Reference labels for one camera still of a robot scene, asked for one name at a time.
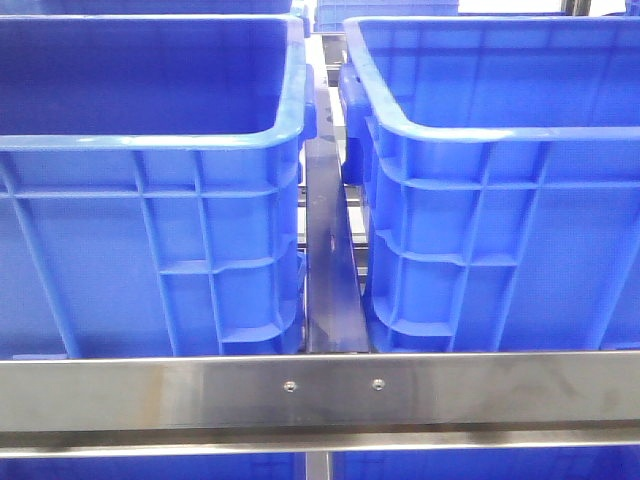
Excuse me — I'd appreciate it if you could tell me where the steel divider bar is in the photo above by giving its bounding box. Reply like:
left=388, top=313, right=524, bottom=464
left=305, top=34, right=370, bottom=353

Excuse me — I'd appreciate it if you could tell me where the blue plastic crate left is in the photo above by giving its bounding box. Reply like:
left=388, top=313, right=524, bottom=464
left=1, top=14, right=316, bottom=360

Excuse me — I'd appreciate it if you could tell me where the blue plastic crate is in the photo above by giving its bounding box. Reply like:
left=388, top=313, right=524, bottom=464
left=340, top=16, right=639, bottom=352
left=1, top=14, right=316, bottom=360

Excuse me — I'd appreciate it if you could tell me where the blue plastic crate right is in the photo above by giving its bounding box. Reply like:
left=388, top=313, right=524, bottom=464
left=340, top=16, right=639, bottom=352

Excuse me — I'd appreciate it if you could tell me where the blue crate rear right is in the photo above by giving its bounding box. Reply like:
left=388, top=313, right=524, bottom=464
left=314, top=0, right=459, bottom=33

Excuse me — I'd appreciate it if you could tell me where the blue crate lower left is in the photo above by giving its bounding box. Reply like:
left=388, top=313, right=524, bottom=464
left=1, top=453, right=305, bottom=479

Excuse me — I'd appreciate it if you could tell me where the blue crate lower right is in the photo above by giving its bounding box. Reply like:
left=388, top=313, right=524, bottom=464
left=333, top=446, right=639, bottom=479

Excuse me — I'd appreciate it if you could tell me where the blue crate rear left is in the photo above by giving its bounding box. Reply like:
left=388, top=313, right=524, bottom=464
left=23, top=0, right=308, bottom=19

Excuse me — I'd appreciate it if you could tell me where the left rail screw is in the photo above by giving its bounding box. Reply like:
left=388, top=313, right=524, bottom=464
left=283, top=381, right=297, bottom=392

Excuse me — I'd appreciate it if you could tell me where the rail screw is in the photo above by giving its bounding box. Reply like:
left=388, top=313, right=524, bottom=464
left=371, top=379, right=385, bottom=391
left=283, top=381, right=297, bottom=392

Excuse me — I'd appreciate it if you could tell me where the right rail screw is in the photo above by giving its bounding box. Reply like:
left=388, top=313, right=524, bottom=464
left=371, top=379, right=385, bottom=391

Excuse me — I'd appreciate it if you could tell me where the stainless steel front rail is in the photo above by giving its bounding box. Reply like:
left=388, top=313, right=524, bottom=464
left=1, top=351, right=639, bottom=458

